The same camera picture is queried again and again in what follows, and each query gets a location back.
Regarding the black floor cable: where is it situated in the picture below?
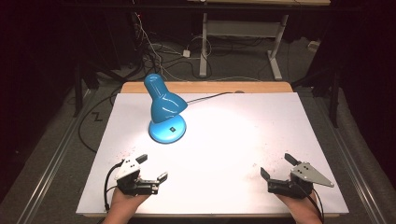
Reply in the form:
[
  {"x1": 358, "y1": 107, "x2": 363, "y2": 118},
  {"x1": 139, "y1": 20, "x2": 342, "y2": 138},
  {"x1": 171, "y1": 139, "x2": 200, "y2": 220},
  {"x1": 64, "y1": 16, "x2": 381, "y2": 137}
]
[{"x1": 77, "y1": 90, "x2": 121, "y2": 154}]

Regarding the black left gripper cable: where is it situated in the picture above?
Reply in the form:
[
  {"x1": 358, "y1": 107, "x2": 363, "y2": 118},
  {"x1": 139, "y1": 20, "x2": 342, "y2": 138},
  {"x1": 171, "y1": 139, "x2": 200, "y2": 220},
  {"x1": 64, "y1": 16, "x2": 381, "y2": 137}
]
[{"x1": 103, "y1": 159, "x2": 126, "y2": 213}]

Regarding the black stand leg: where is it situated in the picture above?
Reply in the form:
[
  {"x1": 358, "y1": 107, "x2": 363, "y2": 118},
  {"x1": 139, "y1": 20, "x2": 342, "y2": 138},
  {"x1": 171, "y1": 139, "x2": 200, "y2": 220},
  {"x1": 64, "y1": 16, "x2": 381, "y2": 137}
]
[
  {"x1": 73, "y1": 60, "x2": 101, "y2": 119},
  {"x1": 292, "y1": 66, "x2": 342, "y2": 129}
]

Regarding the white table cover sheet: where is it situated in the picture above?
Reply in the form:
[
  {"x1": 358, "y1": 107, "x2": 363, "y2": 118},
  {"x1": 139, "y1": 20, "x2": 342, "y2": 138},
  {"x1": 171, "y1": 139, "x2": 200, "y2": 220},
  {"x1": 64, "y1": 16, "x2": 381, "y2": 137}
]
[{"x1": 76, "y1": 91, "x2": 350, "y2": 217}]

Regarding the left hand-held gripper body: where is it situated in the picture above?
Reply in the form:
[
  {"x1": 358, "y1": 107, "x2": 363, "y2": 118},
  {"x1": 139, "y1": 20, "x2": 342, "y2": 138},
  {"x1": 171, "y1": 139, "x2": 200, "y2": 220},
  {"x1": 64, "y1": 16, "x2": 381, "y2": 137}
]
[{"x1": 114, "y1": 157, "x2": 160, "y2": 197}]

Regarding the person's left hand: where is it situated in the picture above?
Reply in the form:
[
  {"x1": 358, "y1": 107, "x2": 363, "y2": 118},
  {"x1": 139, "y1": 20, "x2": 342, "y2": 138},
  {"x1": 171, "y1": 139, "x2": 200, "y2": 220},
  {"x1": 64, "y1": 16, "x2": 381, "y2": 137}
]
[{"x1": 106, "y1": 187, "x2": 150, "y2": 217}]

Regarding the tangle of floor cables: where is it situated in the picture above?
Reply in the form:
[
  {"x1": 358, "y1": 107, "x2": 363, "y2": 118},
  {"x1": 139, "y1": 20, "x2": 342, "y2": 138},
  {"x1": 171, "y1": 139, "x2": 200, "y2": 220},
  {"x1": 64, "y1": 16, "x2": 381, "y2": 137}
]
[{"x1": 129, "y1": 0, "x2": 206, "y2": 82}]

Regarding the person's right hand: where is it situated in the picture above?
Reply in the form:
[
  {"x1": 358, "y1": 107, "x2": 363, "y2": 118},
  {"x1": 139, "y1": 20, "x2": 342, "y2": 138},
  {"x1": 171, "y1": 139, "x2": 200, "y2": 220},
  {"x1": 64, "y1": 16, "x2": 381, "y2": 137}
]
[{"x1": 275, "y1": 193, "x2": 322, "y2": 219}]

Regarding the grey lamp power cable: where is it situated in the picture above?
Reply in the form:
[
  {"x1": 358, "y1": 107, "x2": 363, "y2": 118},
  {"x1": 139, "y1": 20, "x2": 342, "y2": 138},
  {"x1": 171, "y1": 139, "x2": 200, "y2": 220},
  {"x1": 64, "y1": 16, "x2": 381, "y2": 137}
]
[{"x1": 186, "y1": 91, "x2": 235, "y2": 105}]

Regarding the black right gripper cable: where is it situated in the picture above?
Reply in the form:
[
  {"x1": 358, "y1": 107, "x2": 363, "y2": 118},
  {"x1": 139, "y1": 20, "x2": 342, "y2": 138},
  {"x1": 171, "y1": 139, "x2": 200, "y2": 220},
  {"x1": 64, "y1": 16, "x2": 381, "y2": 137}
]
[{"x1": 303, "y1": 183, "x2": 325, "y2": 224}]

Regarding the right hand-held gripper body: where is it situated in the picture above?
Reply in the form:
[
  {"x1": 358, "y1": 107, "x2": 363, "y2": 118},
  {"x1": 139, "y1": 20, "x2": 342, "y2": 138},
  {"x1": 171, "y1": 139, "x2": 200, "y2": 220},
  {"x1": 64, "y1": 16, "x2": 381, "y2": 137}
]
[{"x1": 266, "y1": 161, "x2": 335, "y2": 200}]

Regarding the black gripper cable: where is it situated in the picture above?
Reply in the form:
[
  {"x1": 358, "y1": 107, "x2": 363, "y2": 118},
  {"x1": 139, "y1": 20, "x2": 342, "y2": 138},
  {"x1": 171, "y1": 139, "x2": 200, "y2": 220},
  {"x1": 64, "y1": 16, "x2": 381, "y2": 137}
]
[
  {"x1": 303, "y1": 183, "x2": 325, "y2": 224},
  {"x1": 103, "y1": 159, "x2": 126, "y2": 213}
]

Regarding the white metal desk frame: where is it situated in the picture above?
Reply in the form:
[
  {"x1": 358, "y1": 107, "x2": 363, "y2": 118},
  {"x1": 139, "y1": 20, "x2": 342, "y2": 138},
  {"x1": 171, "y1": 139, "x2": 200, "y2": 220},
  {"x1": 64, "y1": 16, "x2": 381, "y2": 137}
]
[{"x1": 186, "y1": 0, "x2": 332, "y2": 81}]

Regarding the metal floor rail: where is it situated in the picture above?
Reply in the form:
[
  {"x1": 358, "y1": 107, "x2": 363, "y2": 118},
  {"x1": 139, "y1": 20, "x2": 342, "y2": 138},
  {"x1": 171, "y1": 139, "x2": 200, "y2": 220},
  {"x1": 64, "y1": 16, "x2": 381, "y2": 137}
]
[
  {"x1": 15, "y1": 88, "x2": 96, "y2": 224},
  {"x1": 312, "y1": 94, "x2": 389, "y2": 224}
]

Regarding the blue desk lamp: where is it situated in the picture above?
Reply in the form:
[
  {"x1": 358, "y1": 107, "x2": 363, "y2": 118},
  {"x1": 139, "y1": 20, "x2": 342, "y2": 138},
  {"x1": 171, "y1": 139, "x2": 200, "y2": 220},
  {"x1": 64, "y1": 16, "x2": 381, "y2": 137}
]
[{"x1": 143, "y1": 73, "x2": 190, "y2": 145}]

